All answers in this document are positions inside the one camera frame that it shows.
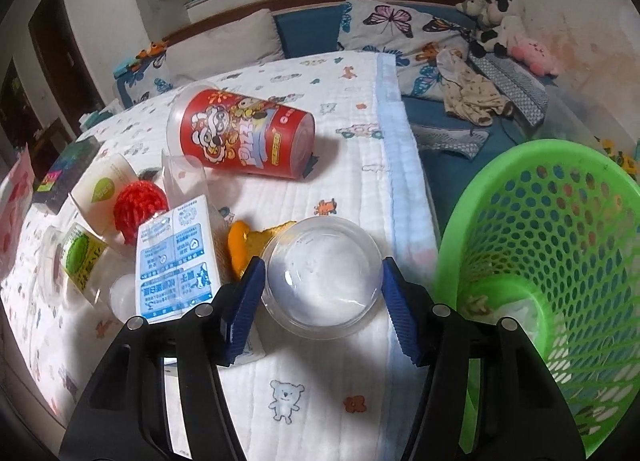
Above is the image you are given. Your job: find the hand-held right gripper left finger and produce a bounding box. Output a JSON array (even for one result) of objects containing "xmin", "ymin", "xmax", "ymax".
[{"xmin": 59, "ymin": 257, "xmax": 267, "ymax": 461}]

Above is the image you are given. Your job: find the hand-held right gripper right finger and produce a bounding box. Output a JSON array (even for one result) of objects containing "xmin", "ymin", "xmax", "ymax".
[{"xmin": 381, "ymin": 257, "xmax": 586, "ymax": 461}]

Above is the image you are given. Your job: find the green mesh plastic basket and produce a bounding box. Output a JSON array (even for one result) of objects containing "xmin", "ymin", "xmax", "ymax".
[{"xmin": 431, "ymin": 140, "xmax": 640, "ymax": 461}]

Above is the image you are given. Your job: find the red printed plastic cup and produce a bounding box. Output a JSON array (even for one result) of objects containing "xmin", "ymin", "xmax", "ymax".
[{"xmin": 166, "ymin": 82, "xmax": 317, "ymax": 183}]

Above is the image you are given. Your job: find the orange yellow toy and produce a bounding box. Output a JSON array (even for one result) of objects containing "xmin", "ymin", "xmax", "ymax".
[{"xmin": 227, "ymin": 220, "xmax": 297, "ymax": 278}]

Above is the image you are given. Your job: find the yellowish peel scrap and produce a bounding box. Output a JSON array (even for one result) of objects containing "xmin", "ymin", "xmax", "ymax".
[{"xmin": 462, "ymin": 293, "xmax": 490, "ymax": 317}]

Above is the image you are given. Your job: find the blue and white milk carton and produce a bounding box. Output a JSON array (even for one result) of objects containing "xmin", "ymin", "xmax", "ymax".
[{"xmin": 135, "ymin": 194, "xmax": 266, "ymax": 367}]

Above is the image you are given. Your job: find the white cartoon printed blanket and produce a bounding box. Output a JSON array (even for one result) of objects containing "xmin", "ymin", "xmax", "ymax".
[{"xmin": 0, "ymin": 52, "xmax": 441, "ymax": 461}]

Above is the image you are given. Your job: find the white crumpled paper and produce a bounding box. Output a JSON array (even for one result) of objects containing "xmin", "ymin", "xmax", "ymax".
[{"xmin": 500, "ymin": 293, "xmax": 546, "ymax": 342}]

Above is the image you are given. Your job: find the blue bed sheet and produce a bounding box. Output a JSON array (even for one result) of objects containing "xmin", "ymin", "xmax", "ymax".
[{"xmin": 400, "ymin": 1, "xmax": 561, "ymax": 237}]

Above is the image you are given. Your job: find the small clear plastic cup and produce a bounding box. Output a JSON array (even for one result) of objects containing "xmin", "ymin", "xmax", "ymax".
[{"xmin": 161, "ymin": 151, "xmax": 211, "ymax": 212}]

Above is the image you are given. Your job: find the red foam fruit net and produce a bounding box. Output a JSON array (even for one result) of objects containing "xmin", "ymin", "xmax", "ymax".
[{"xmin": 113, "ymin": 180, "xmax": 170, "ymax": 246}]

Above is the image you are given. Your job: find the grey patterned cloth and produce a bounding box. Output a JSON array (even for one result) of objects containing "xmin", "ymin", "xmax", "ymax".
[{"xmin": 412, "ymin": 124, "xmax": 492, "ymax": 160}]

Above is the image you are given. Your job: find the clear cup with leaf label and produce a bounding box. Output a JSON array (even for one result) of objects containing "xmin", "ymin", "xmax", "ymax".
[{"xmin": 69, "ymin": 152, "xmax": 138, "ymax": 237}]

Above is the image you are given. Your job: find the dark colourful box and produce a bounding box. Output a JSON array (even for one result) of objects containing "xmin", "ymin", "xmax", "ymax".
[{"xmin": 32, "ymin": 135, "xmax": 101, "ymax": 214}]

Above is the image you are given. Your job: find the cream patterned garment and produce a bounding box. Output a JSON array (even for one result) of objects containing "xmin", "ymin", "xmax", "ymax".
[{"xmin": 437, "ymin": 48, "xmax": 513, "ymax": 128}]

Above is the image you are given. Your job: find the white pillow with blue print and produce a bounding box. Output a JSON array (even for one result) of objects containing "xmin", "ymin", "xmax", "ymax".
[{"xmin": 111, "ymin": 54, "xmax": 173, "ymax": 109}]

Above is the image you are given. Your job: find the pink packet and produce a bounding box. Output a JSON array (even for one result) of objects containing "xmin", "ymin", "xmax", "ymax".
[{"xmin": 0, "ymin": 148, "xmax": 35, "ymax": 277}]

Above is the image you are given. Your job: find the blue white checked cloth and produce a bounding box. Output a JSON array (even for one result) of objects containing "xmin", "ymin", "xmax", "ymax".
[{"xmin": 470, "ymin": 54, "xmax": 551, "ymax": 127}]

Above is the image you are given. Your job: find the clear plastic storage box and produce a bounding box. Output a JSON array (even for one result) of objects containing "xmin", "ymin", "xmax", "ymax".
[{"xmin": 535, "ymin": 86, "xmax": 640, "ymax": 182}]

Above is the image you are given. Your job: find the yellow toy truck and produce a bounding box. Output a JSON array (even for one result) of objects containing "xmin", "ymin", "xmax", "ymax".
[{"xmin": 600, "ymin": 138, "xmax": 638, "ymax": 169}]

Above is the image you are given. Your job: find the beige pillow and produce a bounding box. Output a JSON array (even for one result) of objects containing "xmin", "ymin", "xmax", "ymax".
[{"xmin": 165, "ymin": 8, "xmax": 287, "ymax": 87}]

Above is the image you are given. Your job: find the orange plush toy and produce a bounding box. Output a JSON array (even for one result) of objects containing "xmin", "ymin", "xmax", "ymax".
[{"xmin": 135, "ymin": 40, "xmax": 168, "ymax": 62}]

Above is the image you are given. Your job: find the blue cushion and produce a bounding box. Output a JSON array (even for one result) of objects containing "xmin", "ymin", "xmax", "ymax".
[{"xmin": 274, "ymin": 4, "xmax": 346, "ymax": 60}]

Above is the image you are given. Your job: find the butterfly printed pillow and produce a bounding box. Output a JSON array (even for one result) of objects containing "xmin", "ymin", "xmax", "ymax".
[{"xmin": 337, "ymin": 0, "xmax": 473, "ymax": 102}]

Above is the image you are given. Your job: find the pink plush toy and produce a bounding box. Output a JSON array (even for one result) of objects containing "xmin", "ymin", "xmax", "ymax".
[{"xmin": 509, "ymin": 36, "xmax": 562, "ymax": 78}]

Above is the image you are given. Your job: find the dark wooden cabinet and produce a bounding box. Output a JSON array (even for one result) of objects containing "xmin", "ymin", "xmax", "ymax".
[{"xmin": 0, "ymin": 54, "xmax": 76, "ymax": 172}]

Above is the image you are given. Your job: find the black and white cow plush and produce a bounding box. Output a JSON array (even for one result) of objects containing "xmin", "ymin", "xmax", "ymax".
[{"xmin": 475, "ymin": 0, "xmax": 526, "ymax": 58}]

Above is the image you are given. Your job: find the grey and white plush toy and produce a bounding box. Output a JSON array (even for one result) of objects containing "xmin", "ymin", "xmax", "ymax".
[{"xmin": 455, "ymin": 0, "xmax": 493, "ymax": 24}]

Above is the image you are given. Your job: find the dark wooden door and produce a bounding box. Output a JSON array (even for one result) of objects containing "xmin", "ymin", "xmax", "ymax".
[{"xmin": 27, "ymin": 0, "xmax": 106, "ymax": 107}]

